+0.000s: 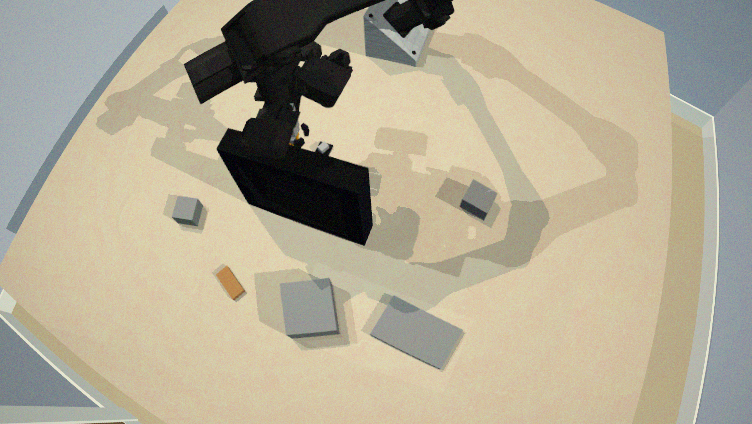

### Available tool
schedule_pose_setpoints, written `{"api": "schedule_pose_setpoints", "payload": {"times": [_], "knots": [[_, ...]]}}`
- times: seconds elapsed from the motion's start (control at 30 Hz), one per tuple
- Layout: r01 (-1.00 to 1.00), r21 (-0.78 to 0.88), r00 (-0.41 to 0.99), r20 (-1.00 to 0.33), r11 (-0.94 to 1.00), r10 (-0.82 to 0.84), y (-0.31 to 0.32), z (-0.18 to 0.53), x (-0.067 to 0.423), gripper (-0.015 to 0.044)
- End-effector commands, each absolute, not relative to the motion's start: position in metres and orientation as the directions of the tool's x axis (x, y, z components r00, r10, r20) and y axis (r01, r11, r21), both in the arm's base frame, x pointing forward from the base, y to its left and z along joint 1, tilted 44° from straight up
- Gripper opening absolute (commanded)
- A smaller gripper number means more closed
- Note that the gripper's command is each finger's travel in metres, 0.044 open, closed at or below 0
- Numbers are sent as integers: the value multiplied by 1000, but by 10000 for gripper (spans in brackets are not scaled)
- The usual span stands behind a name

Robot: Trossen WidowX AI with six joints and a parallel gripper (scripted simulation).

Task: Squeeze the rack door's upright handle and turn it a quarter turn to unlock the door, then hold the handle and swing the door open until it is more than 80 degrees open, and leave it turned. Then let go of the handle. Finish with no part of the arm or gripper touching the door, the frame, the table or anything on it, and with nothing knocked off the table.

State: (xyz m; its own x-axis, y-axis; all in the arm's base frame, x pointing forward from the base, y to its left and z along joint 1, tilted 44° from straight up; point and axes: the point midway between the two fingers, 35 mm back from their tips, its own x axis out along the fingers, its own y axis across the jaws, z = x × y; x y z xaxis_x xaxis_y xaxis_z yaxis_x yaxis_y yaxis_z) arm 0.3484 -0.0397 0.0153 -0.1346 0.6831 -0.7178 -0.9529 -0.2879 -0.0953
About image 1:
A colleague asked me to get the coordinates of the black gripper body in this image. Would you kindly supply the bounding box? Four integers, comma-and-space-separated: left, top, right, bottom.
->
238, 41, 322, 159

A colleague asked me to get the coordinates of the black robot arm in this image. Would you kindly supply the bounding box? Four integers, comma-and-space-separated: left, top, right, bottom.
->
183, 0, 454, 108

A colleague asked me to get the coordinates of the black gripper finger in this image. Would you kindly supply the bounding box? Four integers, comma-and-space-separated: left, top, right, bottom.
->
256, 109, 301, 133
294, 94, 303, 112

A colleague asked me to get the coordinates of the orange rectangular block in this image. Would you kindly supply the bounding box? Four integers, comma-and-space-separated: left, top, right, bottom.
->
217, 266, 244, 300

